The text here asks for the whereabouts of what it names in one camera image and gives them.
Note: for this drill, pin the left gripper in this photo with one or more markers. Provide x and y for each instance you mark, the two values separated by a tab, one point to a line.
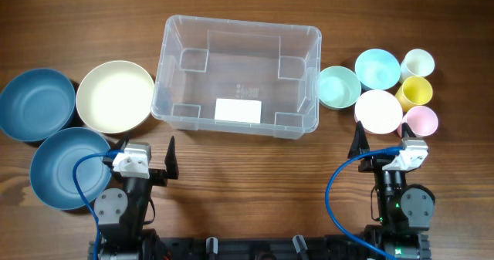
160	176

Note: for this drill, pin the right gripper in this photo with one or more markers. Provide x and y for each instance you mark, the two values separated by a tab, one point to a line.
360	145

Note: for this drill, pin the pink small bowl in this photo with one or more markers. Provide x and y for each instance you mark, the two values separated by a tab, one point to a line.
378	111

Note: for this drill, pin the mint green small bowl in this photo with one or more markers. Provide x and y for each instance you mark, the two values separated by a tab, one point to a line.
339	87

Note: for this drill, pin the dark blue bowl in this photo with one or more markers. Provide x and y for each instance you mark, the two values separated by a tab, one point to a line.
51	170
37	104

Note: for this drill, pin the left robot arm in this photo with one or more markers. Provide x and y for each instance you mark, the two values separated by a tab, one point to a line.
121	212

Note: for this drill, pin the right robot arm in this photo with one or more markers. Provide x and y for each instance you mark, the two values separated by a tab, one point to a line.
405	210

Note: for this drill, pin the clear plastic storage container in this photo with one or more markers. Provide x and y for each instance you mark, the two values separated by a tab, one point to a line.
203	59

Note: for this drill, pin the pink cup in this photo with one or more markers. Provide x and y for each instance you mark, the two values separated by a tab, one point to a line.
422	120

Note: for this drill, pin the yellow cup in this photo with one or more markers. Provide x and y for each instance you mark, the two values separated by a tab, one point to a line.
414	91

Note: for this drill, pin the light blue small bowl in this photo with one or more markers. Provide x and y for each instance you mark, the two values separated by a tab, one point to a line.
377	69

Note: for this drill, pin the cream white cup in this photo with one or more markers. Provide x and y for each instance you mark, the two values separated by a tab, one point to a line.
417	62

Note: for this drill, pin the white label sticker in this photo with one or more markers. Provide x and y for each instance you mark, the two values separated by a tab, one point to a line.
245	111

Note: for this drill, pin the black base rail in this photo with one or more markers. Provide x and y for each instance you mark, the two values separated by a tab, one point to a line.
297	247

